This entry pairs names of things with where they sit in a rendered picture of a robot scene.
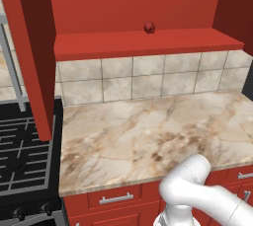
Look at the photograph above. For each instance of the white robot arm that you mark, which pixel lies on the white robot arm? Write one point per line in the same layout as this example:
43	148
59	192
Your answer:
197	193

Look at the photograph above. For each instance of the dark red round fruit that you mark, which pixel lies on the dark red round fruit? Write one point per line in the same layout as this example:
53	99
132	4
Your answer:
149	27

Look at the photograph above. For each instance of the red drawer front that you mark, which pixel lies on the red drawer front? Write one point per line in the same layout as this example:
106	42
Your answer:
115	192
242	170

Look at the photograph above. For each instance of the black gas hob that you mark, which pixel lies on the black gas hob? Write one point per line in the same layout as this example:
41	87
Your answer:
23	151

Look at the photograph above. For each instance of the black hob knob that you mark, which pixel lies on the black hob knob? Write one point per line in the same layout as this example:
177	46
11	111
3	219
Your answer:
20	214
48	208

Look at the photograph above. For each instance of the red wall cabinet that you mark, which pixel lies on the red wall cabinet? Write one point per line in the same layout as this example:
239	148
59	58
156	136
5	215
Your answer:
138	9

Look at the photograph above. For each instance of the grey range hood frame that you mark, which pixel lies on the grey range hood frame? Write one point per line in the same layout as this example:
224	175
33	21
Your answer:
11	65

